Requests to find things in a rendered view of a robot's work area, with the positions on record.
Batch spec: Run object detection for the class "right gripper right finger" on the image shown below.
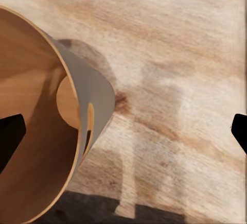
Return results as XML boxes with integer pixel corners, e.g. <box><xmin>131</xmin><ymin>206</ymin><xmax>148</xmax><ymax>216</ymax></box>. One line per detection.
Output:
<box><xmin>231</xmin><ymin>113</ymin><xmax>247</xmax><ymax>154</ymax></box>

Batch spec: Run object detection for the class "trash can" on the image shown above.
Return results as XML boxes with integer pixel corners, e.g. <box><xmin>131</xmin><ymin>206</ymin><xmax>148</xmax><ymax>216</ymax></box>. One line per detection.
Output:
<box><xmin>0</xmin><ymin>6</ymin><xmax>115</xmax><ymax>224</ymax></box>

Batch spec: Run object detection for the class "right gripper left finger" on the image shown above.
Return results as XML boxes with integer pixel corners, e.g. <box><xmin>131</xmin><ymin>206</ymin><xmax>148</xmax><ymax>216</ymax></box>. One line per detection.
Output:
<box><xmin>0</xmin><ymin>114</ymin><xmax>26</xmax><ymax>175</ymax></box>

